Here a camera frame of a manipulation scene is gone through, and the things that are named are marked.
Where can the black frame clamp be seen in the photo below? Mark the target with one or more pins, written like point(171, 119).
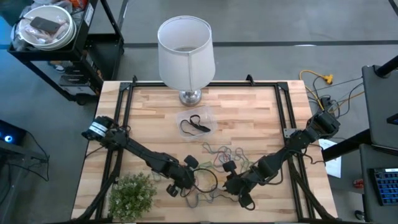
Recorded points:
point(134, 79)
point(249, 79)

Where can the wide black rubber band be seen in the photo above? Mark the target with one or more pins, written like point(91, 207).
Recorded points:
point(202, 127)

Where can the white bowl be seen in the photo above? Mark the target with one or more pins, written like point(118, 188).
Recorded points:
point(49, 12)

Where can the white shade silver table lamp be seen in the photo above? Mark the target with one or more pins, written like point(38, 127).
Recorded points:
point(186, 68)

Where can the dark grey side desk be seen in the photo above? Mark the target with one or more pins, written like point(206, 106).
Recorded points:
point(381, 109)
point(367, 199)

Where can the black computer blue light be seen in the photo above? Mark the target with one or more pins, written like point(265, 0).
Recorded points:
point(15, 132)

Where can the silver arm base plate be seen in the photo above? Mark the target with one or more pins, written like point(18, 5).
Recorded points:
point(289, 133)

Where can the black smartphone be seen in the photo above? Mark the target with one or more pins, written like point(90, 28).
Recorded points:
point(45, 25)

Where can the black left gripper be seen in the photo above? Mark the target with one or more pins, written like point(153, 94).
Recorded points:
point(184, 179)

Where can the green artificial potted plant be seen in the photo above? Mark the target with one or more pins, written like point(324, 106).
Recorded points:
point(132, 197)

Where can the small red object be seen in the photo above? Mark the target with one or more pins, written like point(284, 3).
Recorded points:
point(358, 183)

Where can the black power adapter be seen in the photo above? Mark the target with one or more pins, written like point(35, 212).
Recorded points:
point(325, 102)

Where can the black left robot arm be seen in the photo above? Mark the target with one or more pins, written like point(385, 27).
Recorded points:
point(146, 154)

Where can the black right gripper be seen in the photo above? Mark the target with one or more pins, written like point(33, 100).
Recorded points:
point(236, 185)

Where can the black utility cart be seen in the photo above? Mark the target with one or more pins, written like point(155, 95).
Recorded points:
point(102, 56)

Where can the green rubber band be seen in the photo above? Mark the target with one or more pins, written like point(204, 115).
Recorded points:
point(205, 164)

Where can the white paper sheet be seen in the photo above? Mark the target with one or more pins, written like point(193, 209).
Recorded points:
point(334, 166)

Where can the narrow black rubber band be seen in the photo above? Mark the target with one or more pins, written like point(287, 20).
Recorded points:
point(181, 128)

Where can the black keyboard blue keys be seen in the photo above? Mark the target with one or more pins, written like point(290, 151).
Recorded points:
point(387, 186)

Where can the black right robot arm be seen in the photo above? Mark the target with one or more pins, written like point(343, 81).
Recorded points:
point(276, 161)

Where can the clear plastic bin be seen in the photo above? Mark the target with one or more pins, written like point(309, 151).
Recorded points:
point(207, 111)

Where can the black pole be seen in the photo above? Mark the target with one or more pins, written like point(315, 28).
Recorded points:
point(387, 67)

